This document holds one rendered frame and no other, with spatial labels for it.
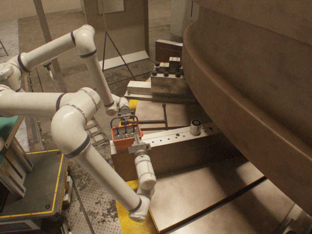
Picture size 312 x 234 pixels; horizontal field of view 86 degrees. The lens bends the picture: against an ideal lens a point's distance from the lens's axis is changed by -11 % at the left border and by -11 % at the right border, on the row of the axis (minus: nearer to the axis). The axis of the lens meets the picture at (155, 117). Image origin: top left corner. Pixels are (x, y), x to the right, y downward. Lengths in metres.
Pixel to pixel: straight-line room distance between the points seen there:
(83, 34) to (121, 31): 2.96
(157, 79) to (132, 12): 2.33
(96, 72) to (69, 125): 0.72
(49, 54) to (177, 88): 1.42
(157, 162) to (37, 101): 0.97
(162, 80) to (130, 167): 1.16
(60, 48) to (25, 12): 12.72
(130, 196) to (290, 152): 0.74
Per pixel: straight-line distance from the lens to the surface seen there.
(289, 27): 0.86
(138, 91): 2.47
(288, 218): 1.71
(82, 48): 1.29
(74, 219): 1.95
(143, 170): 0.98
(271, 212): 1.73
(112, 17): 4.11
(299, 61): 1.00
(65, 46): 1.46
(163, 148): 1.39
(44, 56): 1.53
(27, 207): 1.79
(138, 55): 4.49
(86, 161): 0.76
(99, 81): 1.39
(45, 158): 2.02
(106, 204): 1.92
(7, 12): 14.17
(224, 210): 1.59
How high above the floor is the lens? 1.70
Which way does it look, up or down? 39 degrees down
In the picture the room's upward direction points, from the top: straight up
